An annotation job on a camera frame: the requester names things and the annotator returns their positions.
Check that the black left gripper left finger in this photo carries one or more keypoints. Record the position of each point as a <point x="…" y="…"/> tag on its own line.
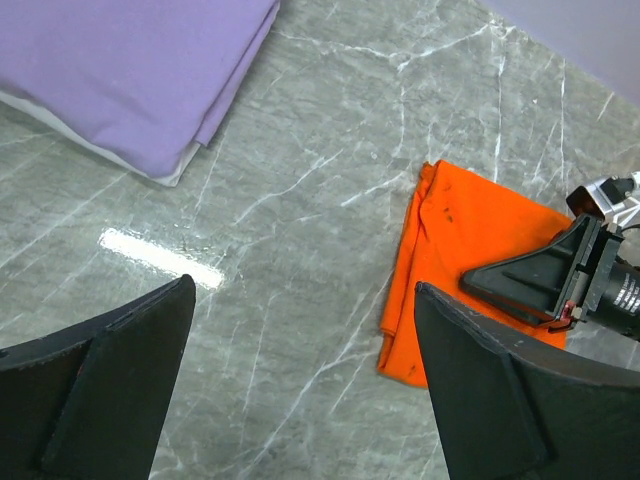
<point x="90" y="401"/>

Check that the folded purple t shirt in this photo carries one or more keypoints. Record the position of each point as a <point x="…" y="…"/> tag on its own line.
<point x="142" y="79"/>

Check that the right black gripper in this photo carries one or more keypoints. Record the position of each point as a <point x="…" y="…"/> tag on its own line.
<point x="578" y="277"/>

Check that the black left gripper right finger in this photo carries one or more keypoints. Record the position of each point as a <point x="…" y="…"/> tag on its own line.
<point x="508" y="406"/>

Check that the folded white t shirt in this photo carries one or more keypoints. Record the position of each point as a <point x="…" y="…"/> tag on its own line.
<point x="45" y="116"/>

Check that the orange t shirt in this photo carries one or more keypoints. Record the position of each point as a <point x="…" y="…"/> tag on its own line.
<point x="456" y="221"/>

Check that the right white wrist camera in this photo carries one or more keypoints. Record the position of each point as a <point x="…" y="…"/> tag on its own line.
<point x="613" y="199"/>

